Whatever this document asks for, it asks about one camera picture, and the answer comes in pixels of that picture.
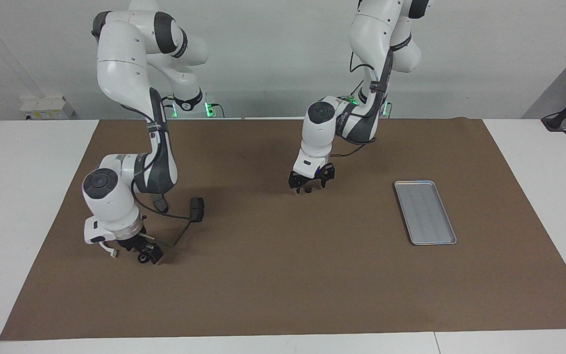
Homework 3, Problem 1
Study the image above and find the brown table mat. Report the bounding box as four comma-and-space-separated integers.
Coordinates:
0, 118, 566, 341

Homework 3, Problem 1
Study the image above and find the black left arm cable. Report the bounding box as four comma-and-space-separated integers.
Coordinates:
330, 49, 394, 159

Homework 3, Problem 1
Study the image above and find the white power strip box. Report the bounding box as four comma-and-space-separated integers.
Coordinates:
20, 96, 75, 120

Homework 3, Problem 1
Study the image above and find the silver ribbed metal tray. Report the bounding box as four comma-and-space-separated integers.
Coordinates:
394, 180, 458, 246

